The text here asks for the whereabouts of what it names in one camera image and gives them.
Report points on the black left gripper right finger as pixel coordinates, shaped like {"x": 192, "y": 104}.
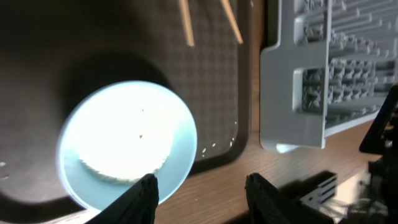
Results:
{"x": 268, "y": 206}

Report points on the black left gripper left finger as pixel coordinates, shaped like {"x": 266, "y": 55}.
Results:
{"x": 135, "y": 206}

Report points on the light blue bowl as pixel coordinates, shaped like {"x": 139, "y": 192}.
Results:
{"x": 120, "y": 133}

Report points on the grey dishwasher rack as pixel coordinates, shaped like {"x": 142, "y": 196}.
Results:
{"x": 327, "y": 66}

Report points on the brown serving tray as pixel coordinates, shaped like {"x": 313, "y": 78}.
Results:
{"x": 55, "y": 53}

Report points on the right wooden chopstick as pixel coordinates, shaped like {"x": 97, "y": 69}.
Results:
{"x": 232, "y": 21}

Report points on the wooden chopstick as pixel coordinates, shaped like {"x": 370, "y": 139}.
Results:
{"x": 232, "y": 21}
{"x": 187, "y": 22}

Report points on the left wooden chopstick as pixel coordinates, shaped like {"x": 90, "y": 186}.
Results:
{"x": 187, "y": 22}

